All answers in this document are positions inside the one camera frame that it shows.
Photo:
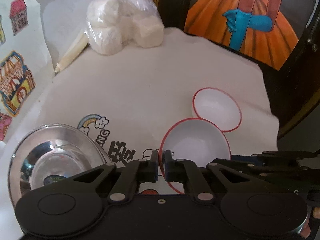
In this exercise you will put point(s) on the colourful houses drawing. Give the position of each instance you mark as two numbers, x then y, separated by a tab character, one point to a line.
15	80

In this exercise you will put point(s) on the person's right hand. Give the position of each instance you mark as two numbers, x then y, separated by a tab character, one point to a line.
306	231

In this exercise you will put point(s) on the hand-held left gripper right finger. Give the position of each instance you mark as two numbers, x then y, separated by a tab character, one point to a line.
167	166

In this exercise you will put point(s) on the stainless steel bowl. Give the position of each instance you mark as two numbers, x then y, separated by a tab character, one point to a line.
50	155

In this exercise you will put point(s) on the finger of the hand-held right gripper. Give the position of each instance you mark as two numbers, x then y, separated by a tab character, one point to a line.
275	177
243	158

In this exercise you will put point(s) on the white bowl red rim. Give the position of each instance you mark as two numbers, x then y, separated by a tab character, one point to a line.
217	107
195	142

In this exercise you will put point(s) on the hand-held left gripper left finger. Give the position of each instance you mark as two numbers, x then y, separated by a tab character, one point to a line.
155	166

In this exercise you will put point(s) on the plastic bag of white lumps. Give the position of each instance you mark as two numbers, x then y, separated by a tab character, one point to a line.
117	22

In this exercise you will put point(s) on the cream paper roll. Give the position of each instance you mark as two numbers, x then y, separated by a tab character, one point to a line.
72	53

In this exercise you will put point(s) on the orange dress woman painting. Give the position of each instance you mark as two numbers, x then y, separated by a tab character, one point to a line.
212	17

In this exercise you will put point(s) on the dark wooden furniture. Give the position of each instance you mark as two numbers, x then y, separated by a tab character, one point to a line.
287	92

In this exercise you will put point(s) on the white printed tablecloth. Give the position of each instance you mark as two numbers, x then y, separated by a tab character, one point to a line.
137	92

